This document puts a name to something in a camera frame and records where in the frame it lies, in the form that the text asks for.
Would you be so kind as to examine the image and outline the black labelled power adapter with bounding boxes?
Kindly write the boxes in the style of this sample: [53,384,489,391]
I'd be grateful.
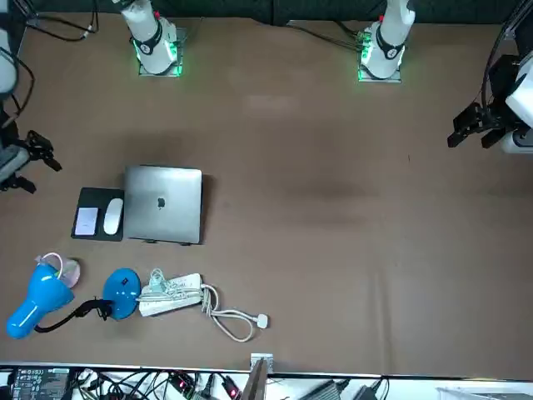
[7,365,71,400]

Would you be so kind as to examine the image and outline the silver grey laptop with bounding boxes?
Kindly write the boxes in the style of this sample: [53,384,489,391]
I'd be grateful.
[122,163,205,247]

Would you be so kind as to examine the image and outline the black arm base cables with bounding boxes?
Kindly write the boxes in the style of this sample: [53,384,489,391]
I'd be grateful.
[23,0,102,43]
[286,19,368,54]

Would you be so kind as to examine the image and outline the black left arm base cables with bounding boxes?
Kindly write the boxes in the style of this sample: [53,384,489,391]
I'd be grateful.
[286,19,368,54]

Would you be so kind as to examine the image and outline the black right arm base cables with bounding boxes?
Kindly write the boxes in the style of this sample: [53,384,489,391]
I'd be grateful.
[23,0,102,43]

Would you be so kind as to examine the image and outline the blue desk lamp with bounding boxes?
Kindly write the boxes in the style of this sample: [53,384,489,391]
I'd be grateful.
[5,259,143,340]

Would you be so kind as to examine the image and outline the white power strip with cord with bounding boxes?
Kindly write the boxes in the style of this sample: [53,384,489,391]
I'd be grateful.
[137,267,271,344]

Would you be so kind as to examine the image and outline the translucent pink pen cup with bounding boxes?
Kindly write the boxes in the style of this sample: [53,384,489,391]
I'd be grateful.
[36,251,82,289]

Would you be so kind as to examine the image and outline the white computer mouse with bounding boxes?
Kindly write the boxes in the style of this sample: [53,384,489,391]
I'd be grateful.
[102,197,125,236]

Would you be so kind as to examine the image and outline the black mouse pad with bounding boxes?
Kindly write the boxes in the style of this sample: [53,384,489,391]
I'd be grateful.
[70,187,127,243]

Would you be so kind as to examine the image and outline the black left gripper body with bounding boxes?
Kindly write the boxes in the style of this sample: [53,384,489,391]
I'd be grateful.
[478,99,518,134]

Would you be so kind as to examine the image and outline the aluminium table edge rail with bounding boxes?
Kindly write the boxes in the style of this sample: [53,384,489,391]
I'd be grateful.
[501,0,533,42]

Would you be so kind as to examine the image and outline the aluminium profile post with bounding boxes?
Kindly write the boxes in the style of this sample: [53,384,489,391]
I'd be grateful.
[242,352,274,400]

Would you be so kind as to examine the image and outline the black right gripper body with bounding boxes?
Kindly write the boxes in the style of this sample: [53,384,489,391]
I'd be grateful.
[0,119,27,148]

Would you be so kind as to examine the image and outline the tangle of black cables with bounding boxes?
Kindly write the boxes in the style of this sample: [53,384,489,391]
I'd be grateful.
[69,367,252,400]

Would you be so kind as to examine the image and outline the purple phone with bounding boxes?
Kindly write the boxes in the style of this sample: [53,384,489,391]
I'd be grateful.
[74,206,100,237]

